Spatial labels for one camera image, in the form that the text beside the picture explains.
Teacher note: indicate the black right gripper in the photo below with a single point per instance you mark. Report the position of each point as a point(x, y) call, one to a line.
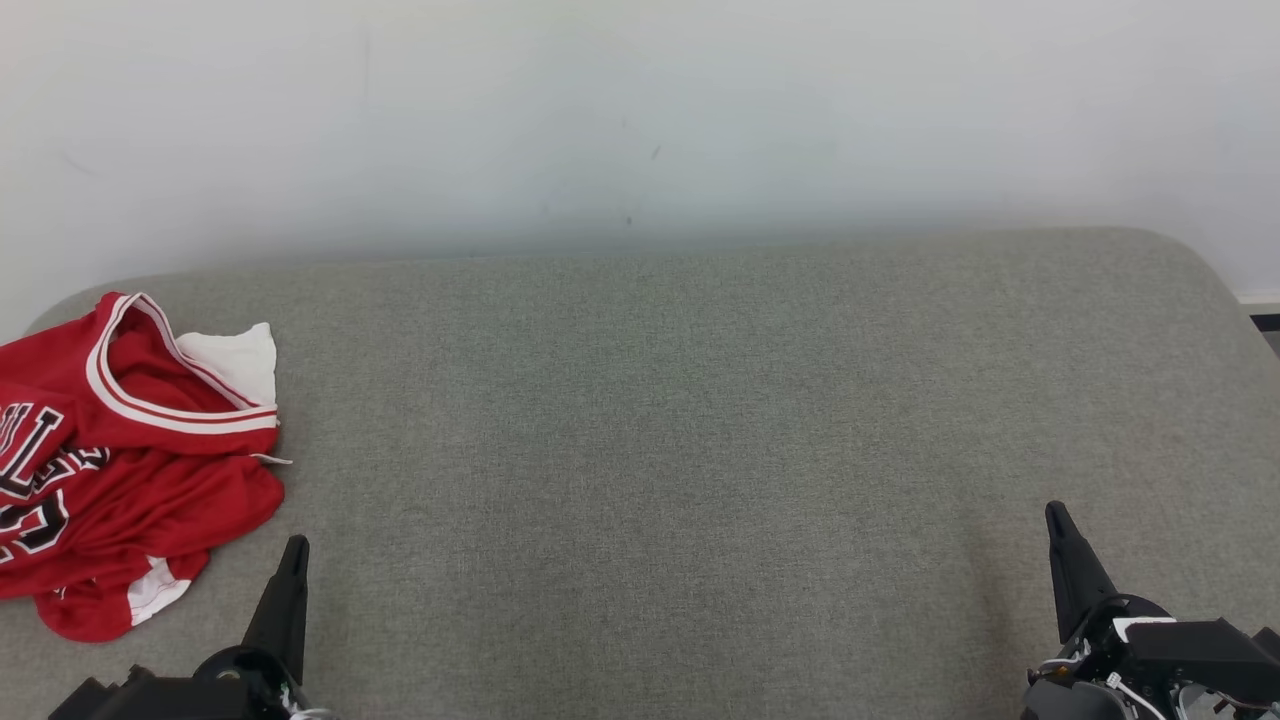
point(1100, 640)

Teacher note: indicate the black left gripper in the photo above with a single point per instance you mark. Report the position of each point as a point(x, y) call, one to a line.
point(170, 698)

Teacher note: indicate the red basketball jersey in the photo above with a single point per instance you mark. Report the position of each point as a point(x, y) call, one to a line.
point(150, 480)

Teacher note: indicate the black floor strip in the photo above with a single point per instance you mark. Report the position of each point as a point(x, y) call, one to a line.
point(1268, 322)

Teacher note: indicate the grey fabric sofa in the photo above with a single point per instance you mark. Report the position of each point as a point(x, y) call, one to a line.
point(650, 450)

